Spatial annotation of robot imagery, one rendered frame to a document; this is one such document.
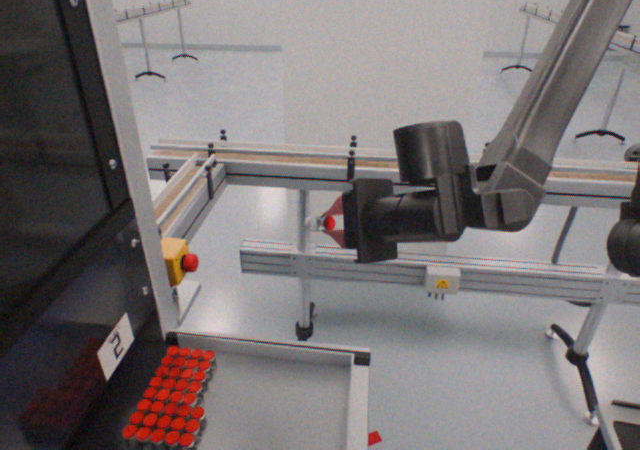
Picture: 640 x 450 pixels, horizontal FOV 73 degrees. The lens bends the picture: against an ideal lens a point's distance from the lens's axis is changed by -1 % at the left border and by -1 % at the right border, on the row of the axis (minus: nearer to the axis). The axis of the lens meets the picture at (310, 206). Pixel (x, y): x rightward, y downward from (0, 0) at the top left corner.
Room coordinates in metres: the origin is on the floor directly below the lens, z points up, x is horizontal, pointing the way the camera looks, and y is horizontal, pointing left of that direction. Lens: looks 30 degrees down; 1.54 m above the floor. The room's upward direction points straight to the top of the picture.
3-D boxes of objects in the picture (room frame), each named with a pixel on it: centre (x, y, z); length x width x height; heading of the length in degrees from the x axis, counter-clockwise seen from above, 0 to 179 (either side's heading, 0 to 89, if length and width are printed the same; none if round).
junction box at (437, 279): (1.27, -0.49, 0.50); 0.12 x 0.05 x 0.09; 82
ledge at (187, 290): (0.75, 0.34, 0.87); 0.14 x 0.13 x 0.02; 82
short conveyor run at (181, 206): (1.03, 0.40, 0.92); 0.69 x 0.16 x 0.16; 172
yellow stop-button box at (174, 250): (0.73, 0.30, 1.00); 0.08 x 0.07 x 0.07; 82
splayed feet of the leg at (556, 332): (1.25, -1.11, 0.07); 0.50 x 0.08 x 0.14; 172
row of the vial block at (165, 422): (0.47, 0.22, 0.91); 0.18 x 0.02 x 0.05; 172
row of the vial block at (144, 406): (0.48, 0.26, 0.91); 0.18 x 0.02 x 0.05; 172
